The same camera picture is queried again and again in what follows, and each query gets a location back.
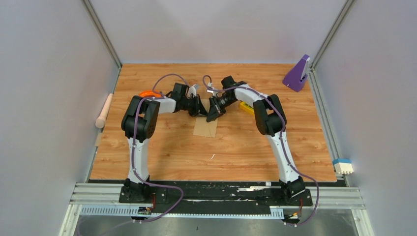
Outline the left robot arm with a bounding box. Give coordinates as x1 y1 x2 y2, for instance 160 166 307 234
121 83 208 203

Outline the purple cable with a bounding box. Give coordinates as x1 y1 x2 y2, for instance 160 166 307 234
131 73 190 224
202 75 321 227

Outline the white blue toy brick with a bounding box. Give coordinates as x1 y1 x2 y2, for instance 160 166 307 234
332 158 354 175

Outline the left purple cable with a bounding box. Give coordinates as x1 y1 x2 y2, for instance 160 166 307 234
131 73 190 224

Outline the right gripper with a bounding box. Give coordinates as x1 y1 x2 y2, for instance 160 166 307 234
208 95 237 123

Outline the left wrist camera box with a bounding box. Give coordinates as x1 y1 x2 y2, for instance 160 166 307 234
187 84 200 97

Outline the slotted cable duct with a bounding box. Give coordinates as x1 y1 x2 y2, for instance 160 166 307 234
80 205 284 220

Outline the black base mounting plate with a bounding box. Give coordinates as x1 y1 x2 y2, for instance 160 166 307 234
119 181 314 214

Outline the orange toy track loop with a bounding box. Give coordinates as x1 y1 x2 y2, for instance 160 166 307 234
139 90 162 97

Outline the yellow toy window brick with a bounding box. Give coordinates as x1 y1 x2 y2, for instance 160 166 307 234
239 101 254 115

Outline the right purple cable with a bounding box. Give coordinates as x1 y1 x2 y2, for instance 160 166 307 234
202 75 321 227

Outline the purple plastic stand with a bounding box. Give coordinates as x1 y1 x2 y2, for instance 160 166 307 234
282 54 310 92

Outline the brown paper envelope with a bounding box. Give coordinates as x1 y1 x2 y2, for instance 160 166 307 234
193 117 218 138

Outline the wooden rolling pin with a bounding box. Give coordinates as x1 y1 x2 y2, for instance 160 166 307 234
95 93 114 129

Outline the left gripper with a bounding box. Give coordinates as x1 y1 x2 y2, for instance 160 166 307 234
181 95 209 118

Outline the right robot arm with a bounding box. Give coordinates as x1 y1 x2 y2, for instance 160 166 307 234
202 75 305 206

